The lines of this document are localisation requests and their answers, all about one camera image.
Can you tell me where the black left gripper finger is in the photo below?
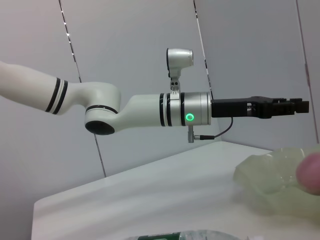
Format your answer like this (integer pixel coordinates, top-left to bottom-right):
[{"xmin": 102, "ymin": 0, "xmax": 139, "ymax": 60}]
[
  {"xmin": 273, "ymin": 97, "xmax": 304, "ymax": 102},
  {"xmin": 271, "ymin": 100, "xmax": 311, "ymax": 118}
]

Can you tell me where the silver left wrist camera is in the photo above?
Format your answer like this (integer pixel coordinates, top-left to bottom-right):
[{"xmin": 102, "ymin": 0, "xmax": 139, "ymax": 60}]
[{"xmin": 166, "ymin": 47, "xmax": 194, "ymax": 95}]

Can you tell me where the clear green label water bottle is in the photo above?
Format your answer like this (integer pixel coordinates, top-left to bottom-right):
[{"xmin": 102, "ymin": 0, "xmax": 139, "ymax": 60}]
[{"xmin": 126, "ymin": 229, "xmax": 241, "ymax": 240}]

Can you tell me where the pink peach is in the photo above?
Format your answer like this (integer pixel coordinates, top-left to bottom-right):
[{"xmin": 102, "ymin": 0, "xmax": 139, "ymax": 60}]
[{"xmin": 296, "ymin": 152, "xmax": 320, "ymax": 195}]

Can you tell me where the green glass fruit plate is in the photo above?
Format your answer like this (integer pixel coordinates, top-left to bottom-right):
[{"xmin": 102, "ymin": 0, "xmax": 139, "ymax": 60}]
[{"xmin": 232, "ymin": 146, "xmax": 320, "ymax": 219}]

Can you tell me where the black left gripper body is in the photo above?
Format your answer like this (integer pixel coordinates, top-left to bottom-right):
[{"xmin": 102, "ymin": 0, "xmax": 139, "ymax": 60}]
[{"xmin": 211, "ymin": 95, "xmax": 275, "ymax": 120}]

